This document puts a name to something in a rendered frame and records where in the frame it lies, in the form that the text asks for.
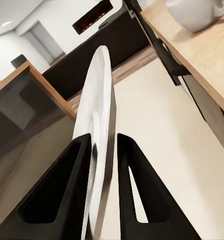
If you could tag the coffee cup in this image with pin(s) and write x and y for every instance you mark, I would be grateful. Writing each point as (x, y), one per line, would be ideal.
(195, 15)

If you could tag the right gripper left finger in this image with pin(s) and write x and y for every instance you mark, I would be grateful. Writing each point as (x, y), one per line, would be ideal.
(53, 209)

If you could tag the gas fireplace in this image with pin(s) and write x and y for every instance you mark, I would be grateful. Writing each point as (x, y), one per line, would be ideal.
(97, 12)

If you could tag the fridge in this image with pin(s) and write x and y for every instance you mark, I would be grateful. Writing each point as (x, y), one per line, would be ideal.
(145, 3)

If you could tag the saucer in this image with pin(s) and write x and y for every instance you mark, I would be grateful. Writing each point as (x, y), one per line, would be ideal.
(97, 115)

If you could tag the countertop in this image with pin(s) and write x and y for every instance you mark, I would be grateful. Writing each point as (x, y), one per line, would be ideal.
(202, 52)

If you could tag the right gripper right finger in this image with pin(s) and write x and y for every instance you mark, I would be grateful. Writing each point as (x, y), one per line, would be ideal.
(166, 220)

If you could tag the dishwasher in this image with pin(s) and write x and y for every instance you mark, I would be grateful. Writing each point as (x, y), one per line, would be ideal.
(203, 99)

